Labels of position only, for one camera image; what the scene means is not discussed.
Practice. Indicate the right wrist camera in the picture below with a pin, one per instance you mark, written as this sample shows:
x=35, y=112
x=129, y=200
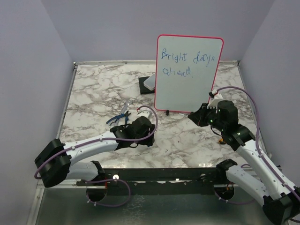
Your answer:
x=215, y=98

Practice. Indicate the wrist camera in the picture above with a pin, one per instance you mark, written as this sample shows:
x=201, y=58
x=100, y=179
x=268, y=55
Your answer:
x=144, y=113
x=215, y=98

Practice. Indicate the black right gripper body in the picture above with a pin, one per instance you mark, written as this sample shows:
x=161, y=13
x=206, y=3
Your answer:
x=212, y=117

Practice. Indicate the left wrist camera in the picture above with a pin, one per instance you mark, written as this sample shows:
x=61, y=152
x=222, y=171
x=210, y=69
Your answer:
x=144, y=113

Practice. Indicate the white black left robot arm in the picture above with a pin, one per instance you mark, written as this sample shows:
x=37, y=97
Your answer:
x=63, y=161

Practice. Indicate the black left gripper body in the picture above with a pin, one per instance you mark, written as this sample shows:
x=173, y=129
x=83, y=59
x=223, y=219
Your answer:
x=147, y=141

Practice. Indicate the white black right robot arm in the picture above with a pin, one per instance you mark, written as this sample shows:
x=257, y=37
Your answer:
x=278, y=196

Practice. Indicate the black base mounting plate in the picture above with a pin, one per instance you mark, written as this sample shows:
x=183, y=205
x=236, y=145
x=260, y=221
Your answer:
x=159, y=181

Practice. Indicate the pink framed whiteboard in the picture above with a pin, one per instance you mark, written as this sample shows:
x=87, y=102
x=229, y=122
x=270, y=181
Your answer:
x=186, y=68

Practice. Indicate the silver open-end wrench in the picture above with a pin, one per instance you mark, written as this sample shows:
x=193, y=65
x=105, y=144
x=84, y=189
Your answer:
x=124, y=109

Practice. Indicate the aluminium table frame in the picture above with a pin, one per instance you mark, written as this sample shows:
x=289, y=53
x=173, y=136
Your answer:
x=98, y=93

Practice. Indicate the yellow utility knife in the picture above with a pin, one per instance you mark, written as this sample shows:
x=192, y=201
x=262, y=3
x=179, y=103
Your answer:
x=221, y=141

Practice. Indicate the blue handled pliers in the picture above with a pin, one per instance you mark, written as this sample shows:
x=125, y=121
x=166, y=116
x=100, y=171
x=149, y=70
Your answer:
x=118, y=117

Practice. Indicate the white grey eraser box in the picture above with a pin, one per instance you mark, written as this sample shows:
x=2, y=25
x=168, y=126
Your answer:
x=150, y=82

